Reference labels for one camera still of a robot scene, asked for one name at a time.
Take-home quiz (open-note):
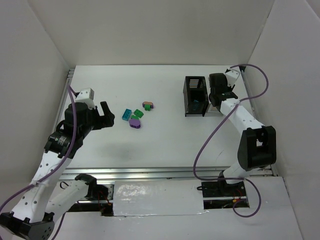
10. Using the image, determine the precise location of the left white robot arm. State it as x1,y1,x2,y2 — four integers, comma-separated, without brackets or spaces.
0,101,115,240

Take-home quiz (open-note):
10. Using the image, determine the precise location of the green rounded lego brick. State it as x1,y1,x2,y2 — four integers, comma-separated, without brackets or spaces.
130,114,140,120

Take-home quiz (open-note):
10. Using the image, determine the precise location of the purple printed lego brick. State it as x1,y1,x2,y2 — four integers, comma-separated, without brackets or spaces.
142,101,154,109

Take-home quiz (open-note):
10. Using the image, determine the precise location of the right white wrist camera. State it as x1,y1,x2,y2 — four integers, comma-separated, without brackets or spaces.
224,68,241,87

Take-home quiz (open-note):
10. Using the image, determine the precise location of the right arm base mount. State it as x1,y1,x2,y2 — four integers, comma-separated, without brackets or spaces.
196,181,249,210

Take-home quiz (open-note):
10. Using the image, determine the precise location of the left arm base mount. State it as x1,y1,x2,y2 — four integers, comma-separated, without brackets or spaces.
75,173,113,217

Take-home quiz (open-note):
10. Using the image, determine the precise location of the white slotted container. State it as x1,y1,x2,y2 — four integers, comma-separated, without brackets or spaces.
205,103,220,114

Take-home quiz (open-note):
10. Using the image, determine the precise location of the purple rounded lego brick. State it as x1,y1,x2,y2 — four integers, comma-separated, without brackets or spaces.
128,118,141,129

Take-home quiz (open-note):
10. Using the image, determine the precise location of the teal rectangular lego brick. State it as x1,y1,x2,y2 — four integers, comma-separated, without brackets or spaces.
121,108,132,121

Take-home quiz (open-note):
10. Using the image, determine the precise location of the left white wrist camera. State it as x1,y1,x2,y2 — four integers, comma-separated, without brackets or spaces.
75,88,95,108

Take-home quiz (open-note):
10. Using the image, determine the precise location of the green square lego brick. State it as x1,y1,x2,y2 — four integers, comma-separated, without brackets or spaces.
133,109,144,118

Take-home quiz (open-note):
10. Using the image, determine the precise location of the small green lego brick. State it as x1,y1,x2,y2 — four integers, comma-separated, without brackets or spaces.
144,104,151,111

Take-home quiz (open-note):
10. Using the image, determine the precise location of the black slotted container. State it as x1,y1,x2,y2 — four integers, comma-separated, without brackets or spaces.
183,76,209,117

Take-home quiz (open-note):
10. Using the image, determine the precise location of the white taped cover panel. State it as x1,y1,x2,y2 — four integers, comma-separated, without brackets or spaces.
113,179,205,217

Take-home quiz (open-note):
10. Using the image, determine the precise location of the aluminium frame rail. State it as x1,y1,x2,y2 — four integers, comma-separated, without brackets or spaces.
59,166,273,180

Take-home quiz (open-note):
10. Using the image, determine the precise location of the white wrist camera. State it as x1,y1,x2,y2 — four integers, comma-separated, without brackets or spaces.
224,68,241,87
75,88,95,108

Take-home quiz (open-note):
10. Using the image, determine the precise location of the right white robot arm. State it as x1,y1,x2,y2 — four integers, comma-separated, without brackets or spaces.
208,71,277,185

